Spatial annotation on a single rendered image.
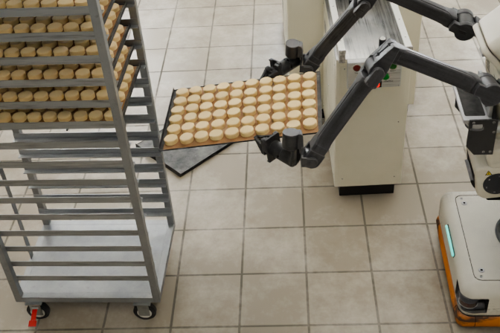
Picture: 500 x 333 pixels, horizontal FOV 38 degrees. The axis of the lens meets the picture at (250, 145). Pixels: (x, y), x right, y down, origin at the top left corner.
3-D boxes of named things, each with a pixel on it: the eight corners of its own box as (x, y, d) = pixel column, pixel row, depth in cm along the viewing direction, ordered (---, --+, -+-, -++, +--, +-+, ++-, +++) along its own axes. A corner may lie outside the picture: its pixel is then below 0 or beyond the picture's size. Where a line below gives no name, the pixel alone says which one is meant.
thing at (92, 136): (158, 136, 313) (157, 131, 311) (157, 140, 311) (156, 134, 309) (14, 138, 318) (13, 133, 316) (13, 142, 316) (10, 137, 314)
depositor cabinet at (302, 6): (282, 19, 529) (277, -95, 478) (381, 13, 527) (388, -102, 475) (290, 123, 429) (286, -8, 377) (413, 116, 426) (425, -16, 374)
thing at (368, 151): (322, 120, 429) (322, -20, 374) (380, 117, 427) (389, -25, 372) (333, 200, 373) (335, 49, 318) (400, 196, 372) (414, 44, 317)
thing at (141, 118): (155, 119, 307) (154, 114, 305) (154, 123, 305) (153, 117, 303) (9, 122, 313) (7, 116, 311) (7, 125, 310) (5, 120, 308)
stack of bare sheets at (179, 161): (180, 177, 395) (179, 173, 393) (135, 147, 419) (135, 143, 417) (257, 127, 427) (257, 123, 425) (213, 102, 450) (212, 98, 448)
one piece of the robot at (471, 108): (489, 111, 287) (496, 65, 273) (504, 155, 265) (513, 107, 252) (447, 113, 288) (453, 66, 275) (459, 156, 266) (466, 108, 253)
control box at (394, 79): (346, 85, 331) (347, 59, 322) (399, 82, 330) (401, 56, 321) (347, 89, 328) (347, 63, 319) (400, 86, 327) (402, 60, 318)
